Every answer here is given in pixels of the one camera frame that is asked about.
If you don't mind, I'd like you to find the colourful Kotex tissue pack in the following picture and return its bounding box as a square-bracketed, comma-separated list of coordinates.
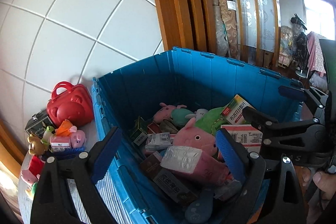
[214, 179, 242, 201]

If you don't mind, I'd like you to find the pink tissue pack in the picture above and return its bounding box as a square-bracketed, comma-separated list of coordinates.
[161, 153, 232, 186]
[50, 136, 72, 152]

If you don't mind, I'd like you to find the white wet wipes packet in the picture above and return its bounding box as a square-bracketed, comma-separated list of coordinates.
[145, 132, 174, 151]

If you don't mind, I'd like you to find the person's right hand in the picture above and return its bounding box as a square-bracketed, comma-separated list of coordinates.
[301, 167, 336, 200]

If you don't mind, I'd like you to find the red white medicine box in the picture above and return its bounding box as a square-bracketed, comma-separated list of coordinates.
[221, 124, 263, 153]

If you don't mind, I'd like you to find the green turtle plush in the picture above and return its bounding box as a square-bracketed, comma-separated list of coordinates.
[31, 182, 38, 198]

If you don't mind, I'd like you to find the white striped table cloth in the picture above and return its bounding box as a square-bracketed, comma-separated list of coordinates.
[18, 118, 132, 224]

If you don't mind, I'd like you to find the red dress pig plush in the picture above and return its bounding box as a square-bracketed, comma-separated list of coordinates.
[21, 155, 45, 186]

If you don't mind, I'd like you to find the yellow green ibuprofen box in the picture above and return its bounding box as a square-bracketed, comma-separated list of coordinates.
[221, 94, 253, 125]

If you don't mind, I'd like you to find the green plush in crate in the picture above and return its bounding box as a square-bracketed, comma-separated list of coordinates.
[194, 107, 229, 136]

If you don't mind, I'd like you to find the brown teddy bear plush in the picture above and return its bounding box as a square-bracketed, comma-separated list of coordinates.
[27, 134, 49, 156]

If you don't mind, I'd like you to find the green white frog plush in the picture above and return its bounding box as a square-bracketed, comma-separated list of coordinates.
[41, 126, 55, 145]

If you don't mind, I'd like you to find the pink pig plush in crate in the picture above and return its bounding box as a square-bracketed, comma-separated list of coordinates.
[173, 118, 218, 157]

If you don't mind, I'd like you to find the dark green gift box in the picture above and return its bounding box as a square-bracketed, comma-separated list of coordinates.
[25, 110, 56, 139]

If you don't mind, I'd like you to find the blue plastic storage crate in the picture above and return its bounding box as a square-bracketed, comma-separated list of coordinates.
[91, 46, 305, 224]

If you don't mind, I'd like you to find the silver blister pack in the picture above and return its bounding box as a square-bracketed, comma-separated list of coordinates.
[160, 145, 203, 174]

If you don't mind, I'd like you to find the teal dress pig plush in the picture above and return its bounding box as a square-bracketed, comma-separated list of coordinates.
[153, 102, 195, 127]

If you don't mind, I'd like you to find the black medicine box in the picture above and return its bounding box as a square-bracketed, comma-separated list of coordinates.
[140, 151, 197, 206]

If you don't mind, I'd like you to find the rolled patterned carpet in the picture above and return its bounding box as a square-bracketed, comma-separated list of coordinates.
[218, 0, 239, 59]

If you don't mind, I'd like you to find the red bear-shaped plastic case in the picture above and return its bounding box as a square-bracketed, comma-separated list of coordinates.
[47, 81, 94, 127]

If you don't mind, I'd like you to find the small green black box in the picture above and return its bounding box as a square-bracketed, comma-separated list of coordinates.
[130, 117, 147, 146]

